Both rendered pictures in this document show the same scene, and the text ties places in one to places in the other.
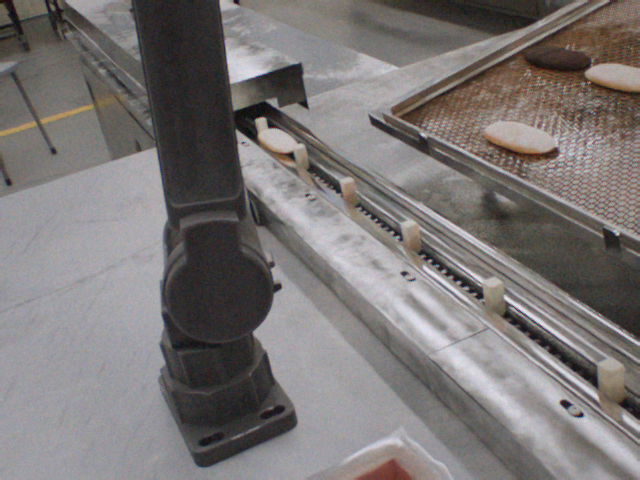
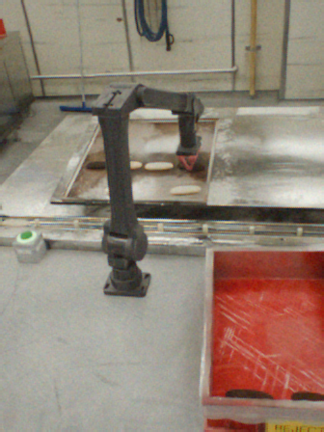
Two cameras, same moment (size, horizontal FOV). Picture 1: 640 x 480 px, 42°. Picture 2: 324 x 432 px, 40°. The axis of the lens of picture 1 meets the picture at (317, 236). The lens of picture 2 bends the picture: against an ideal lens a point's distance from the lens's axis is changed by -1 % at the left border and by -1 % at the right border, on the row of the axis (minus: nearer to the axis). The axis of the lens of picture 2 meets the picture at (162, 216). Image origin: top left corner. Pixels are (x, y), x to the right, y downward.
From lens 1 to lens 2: 0.94 m
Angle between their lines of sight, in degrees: 49
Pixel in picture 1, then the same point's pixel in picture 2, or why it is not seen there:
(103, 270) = (14, 288)
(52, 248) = not seen: outside the picture
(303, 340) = not seen: hidden behind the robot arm
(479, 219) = not seen: hidden behind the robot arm
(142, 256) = (21, 277)
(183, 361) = (130, 271)
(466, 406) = (186, 249)
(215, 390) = (138, 276)
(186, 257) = (137, 238)
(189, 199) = (131, 224)
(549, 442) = (212, 243)
